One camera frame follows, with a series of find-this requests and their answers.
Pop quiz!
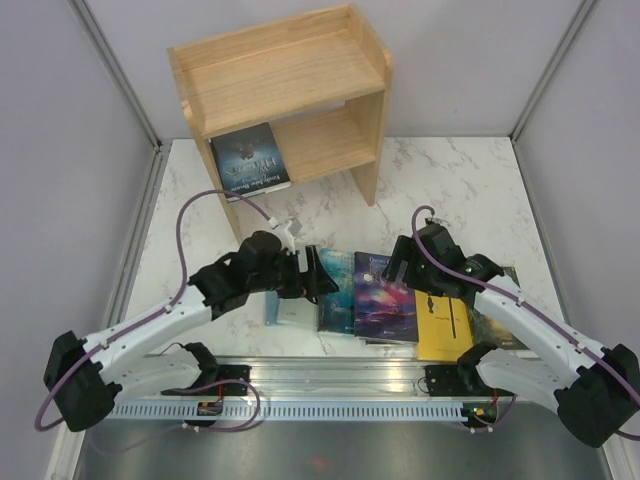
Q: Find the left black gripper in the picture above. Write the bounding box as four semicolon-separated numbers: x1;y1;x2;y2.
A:
247;244;337;298

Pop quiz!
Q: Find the Robinson Crusoe purple book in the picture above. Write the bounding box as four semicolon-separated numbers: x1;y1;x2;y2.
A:
354;251;419;344

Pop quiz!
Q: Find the Wuthering Heights dark blue book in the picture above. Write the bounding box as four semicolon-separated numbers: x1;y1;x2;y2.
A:
210;123;292;203

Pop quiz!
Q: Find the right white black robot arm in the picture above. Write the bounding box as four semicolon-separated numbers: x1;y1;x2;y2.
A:
383;221;639;448

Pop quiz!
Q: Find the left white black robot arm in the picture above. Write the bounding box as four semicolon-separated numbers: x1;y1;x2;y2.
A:
35;231;339;433

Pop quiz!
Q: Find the grey white book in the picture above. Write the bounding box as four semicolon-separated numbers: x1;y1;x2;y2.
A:
277;298;318;329

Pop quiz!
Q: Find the teal sea cover book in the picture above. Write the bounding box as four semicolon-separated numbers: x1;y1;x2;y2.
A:
317;248;355;336

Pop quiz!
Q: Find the light blue book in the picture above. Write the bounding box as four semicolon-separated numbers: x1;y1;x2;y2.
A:
265;291;280;326

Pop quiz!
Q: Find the yellow book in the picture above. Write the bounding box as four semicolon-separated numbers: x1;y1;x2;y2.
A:
415;291;474;362

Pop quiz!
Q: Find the black Moon and Sixpence book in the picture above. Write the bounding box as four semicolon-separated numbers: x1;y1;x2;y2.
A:
360;338;417;348

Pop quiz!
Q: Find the green gold fantasy book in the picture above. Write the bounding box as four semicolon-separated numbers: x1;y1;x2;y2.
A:
469;265;531;351

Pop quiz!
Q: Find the wooden two-tier shelf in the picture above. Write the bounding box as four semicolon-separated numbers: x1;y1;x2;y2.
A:
166;2;395;249

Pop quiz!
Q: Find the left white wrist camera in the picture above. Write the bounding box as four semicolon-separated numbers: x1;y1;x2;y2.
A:
268;217;302;252

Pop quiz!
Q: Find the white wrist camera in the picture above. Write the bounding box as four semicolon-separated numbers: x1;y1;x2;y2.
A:
430;216;449;227
268;217;302;252

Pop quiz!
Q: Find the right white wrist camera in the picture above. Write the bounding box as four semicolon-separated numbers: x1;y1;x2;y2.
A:
430;216;449;227

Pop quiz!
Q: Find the aluminium mounting rail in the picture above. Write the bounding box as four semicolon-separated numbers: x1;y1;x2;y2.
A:
107;350;456;404

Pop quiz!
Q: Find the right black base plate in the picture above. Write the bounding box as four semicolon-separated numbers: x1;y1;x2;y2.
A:
417;364;469;397

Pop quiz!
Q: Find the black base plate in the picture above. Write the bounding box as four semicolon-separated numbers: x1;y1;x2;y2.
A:
197;365;254;401
417;364;469;397

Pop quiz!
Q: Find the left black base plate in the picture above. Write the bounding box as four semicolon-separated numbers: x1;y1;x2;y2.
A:
197;365;254;401

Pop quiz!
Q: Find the white slotted cable duct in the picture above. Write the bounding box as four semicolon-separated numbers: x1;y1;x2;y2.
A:
107;398;495;422

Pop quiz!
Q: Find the right aluminium frame post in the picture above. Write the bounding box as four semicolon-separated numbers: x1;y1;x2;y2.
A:
509;0;600;144

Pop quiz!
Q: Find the aluminium frame post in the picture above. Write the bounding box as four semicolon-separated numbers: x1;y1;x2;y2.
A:
68;0;163;152
509;0;600;144

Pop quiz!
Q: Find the left aluminium frame post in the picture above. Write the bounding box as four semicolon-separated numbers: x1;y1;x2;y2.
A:
68;0;163;152

